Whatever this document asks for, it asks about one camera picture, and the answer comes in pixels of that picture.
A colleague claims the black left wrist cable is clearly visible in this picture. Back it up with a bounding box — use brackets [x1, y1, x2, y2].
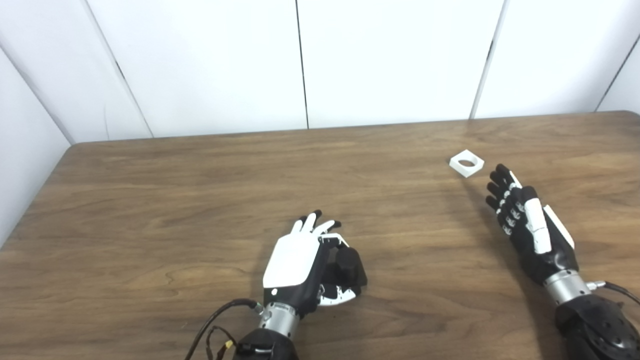
[185, 298, 263, 360]

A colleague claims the white square piece with hole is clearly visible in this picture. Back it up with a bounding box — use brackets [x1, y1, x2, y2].
[448, 149, 486, 178]

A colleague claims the black peg with square base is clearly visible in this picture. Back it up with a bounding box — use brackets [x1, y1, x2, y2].
[325, 246, 368, 301]

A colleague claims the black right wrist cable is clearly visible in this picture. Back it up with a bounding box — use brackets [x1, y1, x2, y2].
[587, 281, 640, 306]

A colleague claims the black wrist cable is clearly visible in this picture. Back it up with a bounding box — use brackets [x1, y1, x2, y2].
[185, 298, 263, 360]
[587, 281, 640, 306]

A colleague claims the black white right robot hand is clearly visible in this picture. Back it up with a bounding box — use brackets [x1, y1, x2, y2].
[485, 163, 580, 287]

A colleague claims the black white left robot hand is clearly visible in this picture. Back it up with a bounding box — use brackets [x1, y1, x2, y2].
[262, 210, 368, 318]

